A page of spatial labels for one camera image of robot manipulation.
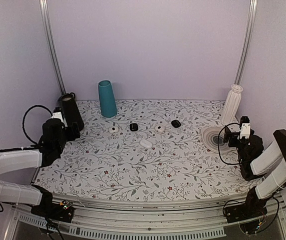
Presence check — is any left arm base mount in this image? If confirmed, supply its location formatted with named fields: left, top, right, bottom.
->
left=31, top=184, right=75, bottom=223

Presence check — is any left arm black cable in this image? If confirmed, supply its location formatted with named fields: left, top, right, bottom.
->
left=22, top=104, right=53, bottom=148

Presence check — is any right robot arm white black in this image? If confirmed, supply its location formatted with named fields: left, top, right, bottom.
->
left=220, top=123, right=286, bottom=218

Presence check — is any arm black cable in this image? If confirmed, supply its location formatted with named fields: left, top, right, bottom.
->
left=22, top=104, right=53, bottom=148
left=217, top=123, right=243, bottom=166

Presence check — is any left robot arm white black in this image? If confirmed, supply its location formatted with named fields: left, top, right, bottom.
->
left=0, top=118, right=80, bottom=217

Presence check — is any black earbud case left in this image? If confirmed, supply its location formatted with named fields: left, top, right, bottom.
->
left=129, top=122, right=138, bottom=132

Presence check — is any left metal frame post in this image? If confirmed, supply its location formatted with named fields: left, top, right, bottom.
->
left=39, top=0, right=66, bottom=95

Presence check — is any white ribbed vase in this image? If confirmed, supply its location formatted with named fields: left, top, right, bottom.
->
left=221, top=84, right=243, bottom=125

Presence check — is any black earbud case right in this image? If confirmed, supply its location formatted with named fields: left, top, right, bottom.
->
left=171, top=120, right=181, bottom=128

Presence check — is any white round earbud case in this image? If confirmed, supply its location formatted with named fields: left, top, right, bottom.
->
left=109, top=126, right=119, bottom=134

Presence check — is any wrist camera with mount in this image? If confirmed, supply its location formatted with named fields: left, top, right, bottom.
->
left=239, top=116, right=251, bottom=140
left=51, top=107, right=65, bottom=124

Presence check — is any black earbud case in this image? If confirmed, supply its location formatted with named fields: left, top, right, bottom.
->
left=171, top=120, right=181, bottom=128
left=129, top=122, right=138, bottom=132

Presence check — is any metal front rail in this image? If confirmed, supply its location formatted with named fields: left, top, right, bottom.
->
left=4, top=194, right=286, bottom=240

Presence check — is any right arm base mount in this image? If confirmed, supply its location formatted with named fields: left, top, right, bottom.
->
left=222, top=187, right=270, bottom=223

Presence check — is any metal frame post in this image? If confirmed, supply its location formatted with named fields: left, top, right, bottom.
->
left=39, top=0, right=66, bottom=95
left=234, top=0, right=258, bottom=85

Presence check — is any teal tapered vase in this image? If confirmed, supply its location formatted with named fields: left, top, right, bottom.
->
left=98, top=80, right=117, bottom=118

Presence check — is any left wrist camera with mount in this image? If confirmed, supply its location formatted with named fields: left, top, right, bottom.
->
left=51, top=107, right=65, bottom=124

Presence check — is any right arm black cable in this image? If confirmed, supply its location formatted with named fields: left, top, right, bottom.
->
left=217, top=123, right=243, bottom=166

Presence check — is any right metal frame post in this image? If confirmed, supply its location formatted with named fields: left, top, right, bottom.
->
left=234, top=0, right=258, bottom=85

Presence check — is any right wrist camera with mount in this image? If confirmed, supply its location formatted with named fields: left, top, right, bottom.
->
left=239, top=116, right=251, bottom=140

